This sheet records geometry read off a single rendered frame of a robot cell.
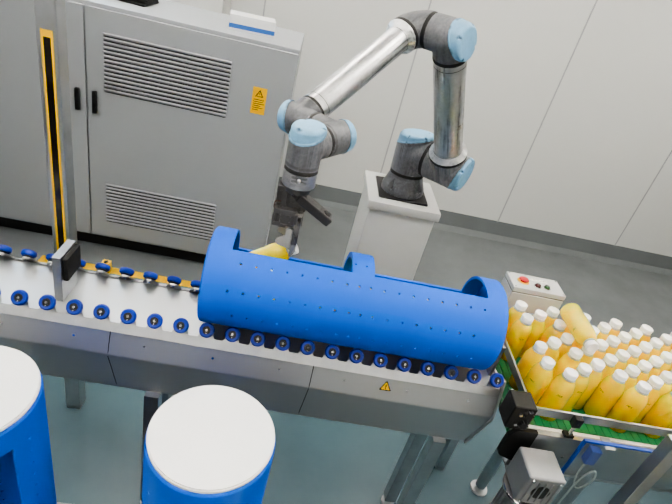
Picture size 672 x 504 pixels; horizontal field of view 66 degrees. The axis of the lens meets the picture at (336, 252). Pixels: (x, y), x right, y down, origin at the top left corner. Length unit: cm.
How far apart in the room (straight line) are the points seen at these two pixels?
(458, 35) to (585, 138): 314
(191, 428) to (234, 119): 205
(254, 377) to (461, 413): 66
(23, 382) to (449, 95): 149
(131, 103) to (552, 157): 328
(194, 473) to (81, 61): 240
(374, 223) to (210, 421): 127
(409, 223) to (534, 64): 242
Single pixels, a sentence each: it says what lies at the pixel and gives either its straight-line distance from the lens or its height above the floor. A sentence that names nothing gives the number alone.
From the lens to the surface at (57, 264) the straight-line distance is 165.
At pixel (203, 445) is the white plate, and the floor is 104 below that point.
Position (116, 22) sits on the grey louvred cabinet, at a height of 138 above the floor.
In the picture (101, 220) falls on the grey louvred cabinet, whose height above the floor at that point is 20.
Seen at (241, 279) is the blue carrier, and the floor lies 118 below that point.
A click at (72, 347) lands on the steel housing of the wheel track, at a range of 170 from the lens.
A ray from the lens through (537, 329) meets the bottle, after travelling 190.
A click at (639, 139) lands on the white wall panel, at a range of 498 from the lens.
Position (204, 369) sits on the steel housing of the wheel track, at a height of 84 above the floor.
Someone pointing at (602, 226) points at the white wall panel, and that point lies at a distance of 524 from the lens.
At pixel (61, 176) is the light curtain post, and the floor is 115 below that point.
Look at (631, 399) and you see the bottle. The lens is 185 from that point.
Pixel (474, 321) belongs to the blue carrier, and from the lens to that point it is 153.
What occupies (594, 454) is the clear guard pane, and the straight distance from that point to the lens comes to 181.
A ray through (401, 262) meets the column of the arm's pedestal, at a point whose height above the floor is 82.
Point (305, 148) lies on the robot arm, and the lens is 130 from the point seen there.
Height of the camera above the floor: 202
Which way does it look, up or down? 32 degrees down
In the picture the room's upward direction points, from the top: 15 degrees clockwise
